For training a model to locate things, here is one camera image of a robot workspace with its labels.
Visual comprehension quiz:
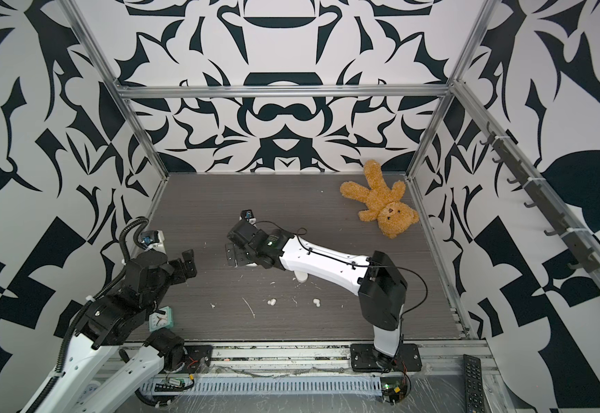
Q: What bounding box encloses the green circuit board right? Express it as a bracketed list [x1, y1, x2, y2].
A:
[381, 375, 411, 405]

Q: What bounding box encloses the aluminium mounting rail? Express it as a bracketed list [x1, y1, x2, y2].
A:
[186, 340, 498, 377]

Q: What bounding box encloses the teal white small object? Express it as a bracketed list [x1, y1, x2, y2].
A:
[148, 306, 174, 332]

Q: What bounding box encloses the black wall hook rack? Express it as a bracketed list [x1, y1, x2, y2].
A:
[482, 131, 600, 274]

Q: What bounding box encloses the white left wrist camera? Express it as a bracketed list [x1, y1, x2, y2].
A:
[137, 230, 167, 254]

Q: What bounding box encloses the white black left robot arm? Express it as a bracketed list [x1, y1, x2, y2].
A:
[24, 217, 197, 412]

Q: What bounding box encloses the green circuit board left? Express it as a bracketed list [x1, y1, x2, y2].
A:
[154, 375, 195, 392]

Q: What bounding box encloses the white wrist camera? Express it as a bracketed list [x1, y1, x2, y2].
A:
[240, 209, 256, 225]
[137, 230, 167, 254]

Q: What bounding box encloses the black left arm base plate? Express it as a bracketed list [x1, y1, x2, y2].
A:
[183, 344, 214, 371]

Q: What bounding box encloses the brown teddy bear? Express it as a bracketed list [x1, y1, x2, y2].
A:
[339, 160, 420, 239]

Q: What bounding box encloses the green circuit board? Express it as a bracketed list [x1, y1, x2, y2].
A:
[154, 375, 195, 392]
[381, 375, 411, 405]

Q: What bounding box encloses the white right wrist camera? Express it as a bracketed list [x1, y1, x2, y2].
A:
[240, 209, 256, 225]

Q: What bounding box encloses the black remote control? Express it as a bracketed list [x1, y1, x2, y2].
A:
[463, 354, 486, 413]

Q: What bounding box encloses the white slotted cable duct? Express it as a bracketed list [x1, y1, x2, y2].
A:
[140, 376, 382, 397]

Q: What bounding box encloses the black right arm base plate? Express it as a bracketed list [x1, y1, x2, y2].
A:
[350, 343, 423, 373]

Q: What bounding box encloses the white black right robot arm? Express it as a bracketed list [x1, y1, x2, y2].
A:
[228, 220, 429, 373]

